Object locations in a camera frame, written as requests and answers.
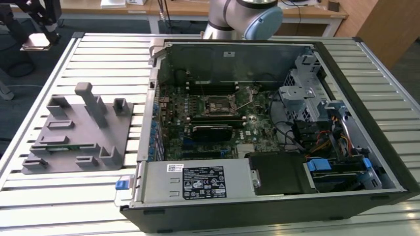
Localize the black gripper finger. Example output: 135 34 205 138
0 0 28 47
19 0 63 47

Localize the silver square CPU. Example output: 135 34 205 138
20 33 55 52

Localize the metal socket cover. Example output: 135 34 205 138
231 86 256 104

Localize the CPU socket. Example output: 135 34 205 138
203 94 239 118

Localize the plain white box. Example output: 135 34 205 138
100 0 127 9

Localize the long wooden desk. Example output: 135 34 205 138
60 0 349 37

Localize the grey desk foot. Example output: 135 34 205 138
0 68 16 101

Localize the grey plastic parts rack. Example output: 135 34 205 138
21 82 135 175

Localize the green RAM stick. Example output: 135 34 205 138
47 145 84 151

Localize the black RAM slot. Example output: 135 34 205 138
188 115 248 122
185 85 240 95
185 80 240 87
189 120 248 128

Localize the black graphics card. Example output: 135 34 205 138
191 124 235 143

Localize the black expansion slot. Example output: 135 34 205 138
181 150 228 158

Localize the silver power supply unit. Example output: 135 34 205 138
131 158 260 205

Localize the green motherboard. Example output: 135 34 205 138
157 83 296 163

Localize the silver chipset heatsink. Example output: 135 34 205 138
236 144 255 158

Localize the silver metal drive cage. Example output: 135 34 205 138
279 55 332 123

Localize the black drive connector block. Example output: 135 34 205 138
293 120 321 148

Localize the black open PC case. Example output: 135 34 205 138
113 36 420 234

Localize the wooden cabinet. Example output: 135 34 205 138
335 0 420 71

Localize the blue disk carrier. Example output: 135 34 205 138
307 159 332 173

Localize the black wire mesh bin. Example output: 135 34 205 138
0 46 36 78

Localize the orange yellow wire bundle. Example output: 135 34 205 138
304 130 355 158

